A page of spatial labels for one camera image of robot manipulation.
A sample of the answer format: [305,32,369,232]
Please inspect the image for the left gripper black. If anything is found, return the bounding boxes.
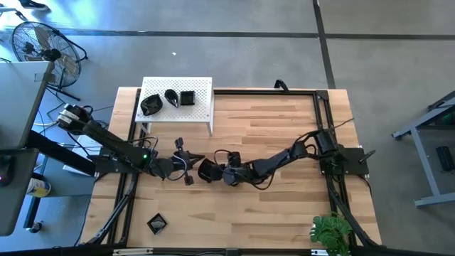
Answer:
[170,137,206,186]

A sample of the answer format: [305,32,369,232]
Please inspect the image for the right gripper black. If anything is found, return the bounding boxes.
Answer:
[211,151,252,187]

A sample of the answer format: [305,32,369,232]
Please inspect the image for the black square mini plate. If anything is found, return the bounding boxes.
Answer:
[146,212,168,235]
[179,90,196,107]

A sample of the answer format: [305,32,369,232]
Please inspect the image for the black teardrop mini plate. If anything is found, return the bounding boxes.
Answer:
[164,88,180,109]

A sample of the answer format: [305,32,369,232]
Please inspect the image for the black leaf-shaped mini plate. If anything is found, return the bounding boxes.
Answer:
[139,93,164,117]

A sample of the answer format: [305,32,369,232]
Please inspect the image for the white perforated metal shelf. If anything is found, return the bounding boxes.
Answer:
[134,75,215,137]

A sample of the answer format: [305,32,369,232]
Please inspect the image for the white paper sheet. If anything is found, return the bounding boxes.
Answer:
[63,134,107,177]

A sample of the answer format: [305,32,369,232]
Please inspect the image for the black desk beam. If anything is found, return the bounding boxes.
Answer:
[25,129,99,178]

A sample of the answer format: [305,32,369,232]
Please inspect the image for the green artificial plant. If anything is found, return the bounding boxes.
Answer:
[308,211,353,256]

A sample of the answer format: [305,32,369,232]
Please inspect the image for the yellow blue can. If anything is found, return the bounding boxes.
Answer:
[26,177,52,198]

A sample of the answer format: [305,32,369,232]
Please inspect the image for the desk leg with caster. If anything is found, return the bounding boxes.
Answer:
[23,194,45,235]

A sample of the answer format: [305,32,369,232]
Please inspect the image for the black floor fan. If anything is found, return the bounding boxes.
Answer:
[9,21,89,102]

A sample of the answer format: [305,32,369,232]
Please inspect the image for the grey desk top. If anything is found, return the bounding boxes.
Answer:
[0,60,54,236]

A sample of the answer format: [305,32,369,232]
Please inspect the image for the black device green light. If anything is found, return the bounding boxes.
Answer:
[0,155,16,188]

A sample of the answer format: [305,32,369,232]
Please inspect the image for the person's shoe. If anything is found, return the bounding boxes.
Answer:
[19,0,49,11]

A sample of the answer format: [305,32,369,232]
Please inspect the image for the black floor device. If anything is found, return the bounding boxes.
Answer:
[435,145,455,172]

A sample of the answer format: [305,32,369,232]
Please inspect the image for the black caster base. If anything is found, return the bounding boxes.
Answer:
[0,6,28,21]

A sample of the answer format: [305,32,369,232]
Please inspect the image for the black aluminium table frame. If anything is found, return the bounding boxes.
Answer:
[80,87,383,256]

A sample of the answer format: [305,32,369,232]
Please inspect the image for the black curved bracket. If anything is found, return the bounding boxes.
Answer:
[273,78,291,94]

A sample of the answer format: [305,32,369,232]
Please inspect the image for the grey metal table frame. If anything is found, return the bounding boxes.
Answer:
[390,90,455,208]

